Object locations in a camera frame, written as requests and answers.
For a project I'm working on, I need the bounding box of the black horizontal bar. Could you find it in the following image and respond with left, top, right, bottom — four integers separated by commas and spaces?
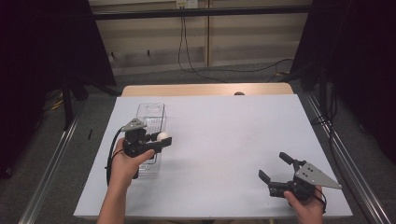
92, 5, 312, 21

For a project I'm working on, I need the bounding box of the bundle of black cables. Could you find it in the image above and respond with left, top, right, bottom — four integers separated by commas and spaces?
310, 85, 340, 138

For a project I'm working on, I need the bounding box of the person's right hand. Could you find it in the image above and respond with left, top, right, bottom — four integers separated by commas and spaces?
283, 186, 327, 218

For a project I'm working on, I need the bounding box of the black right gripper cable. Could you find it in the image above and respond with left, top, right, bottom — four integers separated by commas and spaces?
314, 186, 328, 216

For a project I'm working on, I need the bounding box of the large black curtain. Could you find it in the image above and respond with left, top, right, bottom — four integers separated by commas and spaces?
0, 0, 118, 180
290, 0, 396, 166

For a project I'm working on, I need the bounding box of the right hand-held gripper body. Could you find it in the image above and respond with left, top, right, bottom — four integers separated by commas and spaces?
268, 160, 343, 202

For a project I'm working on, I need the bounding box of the clear plastic container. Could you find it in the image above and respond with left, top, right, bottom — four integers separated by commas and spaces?
135, 103, 167, 180

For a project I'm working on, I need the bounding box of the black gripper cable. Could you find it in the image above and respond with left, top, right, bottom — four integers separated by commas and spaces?
106, 127, 126, 187
314, 186, 328, 216

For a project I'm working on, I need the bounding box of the black metal stand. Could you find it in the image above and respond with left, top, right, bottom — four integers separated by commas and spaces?
61, 73, 75, 132

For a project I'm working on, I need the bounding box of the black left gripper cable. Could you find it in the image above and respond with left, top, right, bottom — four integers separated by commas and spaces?
106, 127, 126, 187

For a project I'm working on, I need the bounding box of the person's left hand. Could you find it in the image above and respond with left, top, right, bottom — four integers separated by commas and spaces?
108, 138, 156, 191

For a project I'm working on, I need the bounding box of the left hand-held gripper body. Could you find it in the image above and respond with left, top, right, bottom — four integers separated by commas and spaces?
120, 118, 163, 158

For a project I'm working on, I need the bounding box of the white wall power outlet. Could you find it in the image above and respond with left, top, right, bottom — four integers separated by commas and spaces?
176, 0, 199, 9

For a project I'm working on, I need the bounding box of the black hanging cable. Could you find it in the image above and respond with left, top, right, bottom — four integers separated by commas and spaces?
177, 15, 230, 84

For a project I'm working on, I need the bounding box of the yellow cable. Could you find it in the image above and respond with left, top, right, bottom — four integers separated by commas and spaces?
46, 92, 64, 111

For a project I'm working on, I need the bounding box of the black floor cable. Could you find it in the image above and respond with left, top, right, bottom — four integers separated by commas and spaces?
186, 58, 295, 75

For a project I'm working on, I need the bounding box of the metal floor rail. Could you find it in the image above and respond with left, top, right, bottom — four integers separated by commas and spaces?
303, 92, 393, 224
18, 102, 86, 224

